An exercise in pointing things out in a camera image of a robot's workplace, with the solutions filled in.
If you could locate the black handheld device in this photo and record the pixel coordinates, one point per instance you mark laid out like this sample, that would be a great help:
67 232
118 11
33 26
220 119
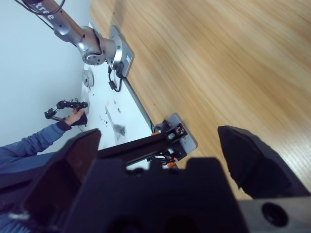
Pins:
65 108

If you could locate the black clamp with silver knob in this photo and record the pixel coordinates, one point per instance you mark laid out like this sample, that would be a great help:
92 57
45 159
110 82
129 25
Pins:
158 127

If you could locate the bystander forearm blue sleeve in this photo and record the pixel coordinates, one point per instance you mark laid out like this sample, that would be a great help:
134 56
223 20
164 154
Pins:
31 143

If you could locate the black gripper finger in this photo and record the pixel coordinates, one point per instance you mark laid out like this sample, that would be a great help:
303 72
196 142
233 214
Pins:
65 174
257 165

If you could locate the bystander hand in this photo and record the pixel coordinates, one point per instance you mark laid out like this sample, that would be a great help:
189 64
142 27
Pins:
74 116

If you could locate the round grey metal disc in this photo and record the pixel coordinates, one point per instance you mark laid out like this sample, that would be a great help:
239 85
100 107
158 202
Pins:
87 77

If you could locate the dark camera post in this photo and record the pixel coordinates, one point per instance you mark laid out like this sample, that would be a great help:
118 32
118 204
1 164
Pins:
136 148

